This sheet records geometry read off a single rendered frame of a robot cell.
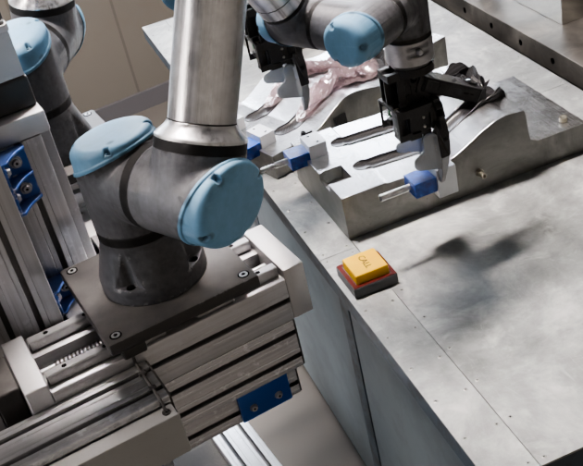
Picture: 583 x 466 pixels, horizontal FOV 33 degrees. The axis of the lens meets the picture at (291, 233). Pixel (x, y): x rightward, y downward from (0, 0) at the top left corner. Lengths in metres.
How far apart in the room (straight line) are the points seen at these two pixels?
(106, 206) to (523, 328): 0.66
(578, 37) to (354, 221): 0.90
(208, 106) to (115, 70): 3.17
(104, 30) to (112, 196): 3.03
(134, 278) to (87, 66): 2.99
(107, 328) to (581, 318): 0.71
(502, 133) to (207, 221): 0.82
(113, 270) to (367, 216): 0.59
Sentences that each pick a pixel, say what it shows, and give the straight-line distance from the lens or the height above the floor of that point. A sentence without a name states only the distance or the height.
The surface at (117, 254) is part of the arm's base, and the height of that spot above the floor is 1.11.
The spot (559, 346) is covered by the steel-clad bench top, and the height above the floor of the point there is 0.80.
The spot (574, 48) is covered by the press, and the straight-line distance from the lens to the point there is 2.42.
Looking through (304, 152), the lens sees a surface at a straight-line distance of 1.90.
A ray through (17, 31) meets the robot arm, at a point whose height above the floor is 1.27.
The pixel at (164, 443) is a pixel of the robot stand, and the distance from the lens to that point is 1.34.
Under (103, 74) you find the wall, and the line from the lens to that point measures 4.33.
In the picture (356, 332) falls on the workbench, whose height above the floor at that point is 0.58.
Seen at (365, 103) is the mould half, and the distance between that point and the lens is 2.13.
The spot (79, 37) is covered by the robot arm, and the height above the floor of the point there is 1.19.
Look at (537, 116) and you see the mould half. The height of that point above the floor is 0.86.
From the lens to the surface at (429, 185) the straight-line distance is 1.67.
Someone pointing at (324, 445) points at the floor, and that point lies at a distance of 2.56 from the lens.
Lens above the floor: 1.82
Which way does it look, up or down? 33 degrees down
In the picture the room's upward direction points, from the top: 13 degrees counter-clockwise
